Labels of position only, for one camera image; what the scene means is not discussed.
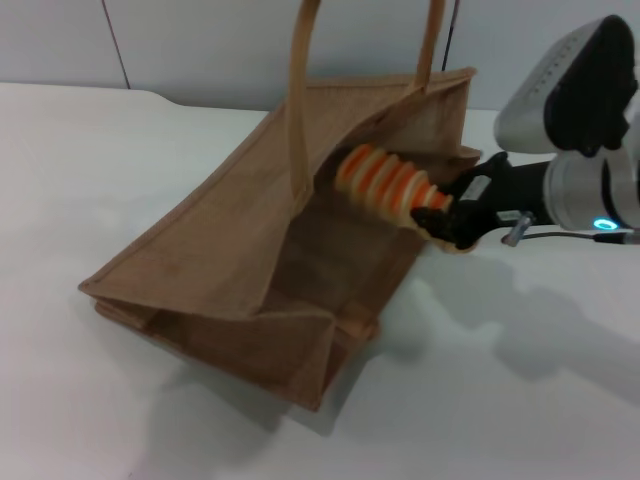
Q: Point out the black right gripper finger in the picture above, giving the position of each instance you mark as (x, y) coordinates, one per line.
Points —
(457, 187)
(435, 222)

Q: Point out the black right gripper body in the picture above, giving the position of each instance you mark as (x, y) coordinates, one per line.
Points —
(505, 197)

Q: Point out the orange striped bread loaf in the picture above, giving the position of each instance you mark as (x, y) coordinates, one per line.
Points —
(385, 185)

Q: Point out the brown jute handbag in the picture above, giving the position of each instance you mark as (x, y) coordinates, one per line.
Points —
(210, 260)

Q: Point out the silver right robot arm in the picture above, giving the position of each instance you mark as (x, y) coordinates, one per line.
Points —
(575, 195)

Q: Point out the right wrist camera housing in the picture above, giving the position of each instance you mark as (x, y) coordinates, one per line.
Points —
(565, 85)

